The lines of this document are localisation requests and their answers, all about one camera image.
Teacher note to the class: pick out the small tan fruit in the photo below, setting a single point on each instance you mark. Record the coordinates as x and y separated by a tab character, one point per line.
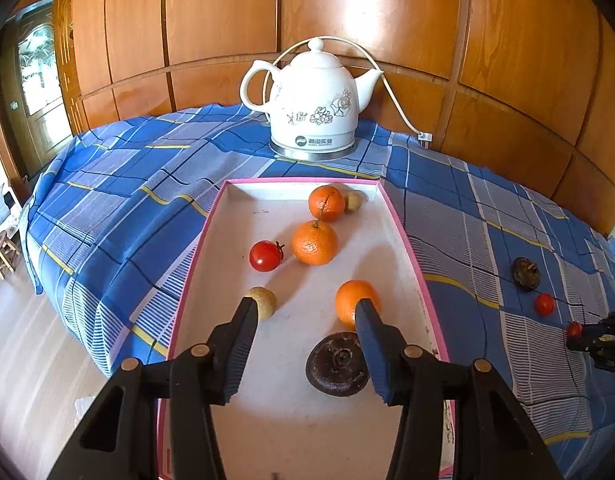
354	201
263	302

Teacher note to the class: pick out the red tomato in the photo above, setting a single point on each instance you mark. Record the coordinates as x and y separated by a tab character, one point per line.
544	304
574	329
266	255

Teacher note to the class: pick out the pink rimmed white tray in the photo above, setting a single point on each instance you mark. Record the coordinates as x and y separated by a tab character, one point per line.
287	410

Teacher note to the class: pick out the white floor object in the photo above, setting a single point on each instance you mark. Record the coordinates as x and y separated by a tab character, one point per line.
83	407

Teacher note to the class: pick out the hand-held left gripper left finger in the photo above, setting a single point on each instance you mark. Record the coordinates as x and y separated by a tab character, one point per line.
240	360

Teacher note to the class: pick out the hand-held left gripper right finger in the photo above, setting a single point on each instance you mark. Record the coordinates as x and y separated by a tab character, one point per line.
375	355

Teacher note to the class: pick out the wooden glass door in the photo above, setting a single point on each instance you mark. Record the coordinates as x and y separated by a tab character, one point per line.
42	85

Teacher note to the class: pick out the silver kettle base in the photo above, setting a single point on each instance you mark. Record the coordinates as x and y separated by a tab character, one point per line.
312	154

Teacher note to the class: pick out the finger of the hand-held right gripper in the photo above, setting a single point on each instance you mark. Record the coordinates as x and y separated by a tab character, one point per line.
593	330
582	344

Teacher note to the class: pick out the orange with stem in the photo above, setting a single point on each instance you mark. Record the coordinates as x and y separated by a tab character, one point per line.
315	242

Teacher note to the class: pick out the wooden stool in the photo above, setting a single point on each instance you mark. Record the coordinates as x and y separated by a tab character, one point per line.
4	250

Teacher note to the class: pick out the white ceramic electric kettle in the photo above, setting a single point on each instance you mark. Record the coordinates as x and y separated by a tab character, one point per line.
312	90

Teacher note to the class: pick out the white power plug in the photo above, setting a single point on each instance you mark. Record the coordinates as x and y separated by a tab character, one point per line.
425	138

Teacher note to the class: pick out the dark brown fruit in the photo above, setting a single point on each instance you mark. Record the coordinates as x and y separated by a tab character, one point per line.
339	364
527	272

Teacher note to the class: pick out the blue plaid cloth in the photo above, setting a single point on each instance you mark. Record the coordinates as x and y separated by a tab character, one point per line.
137	200

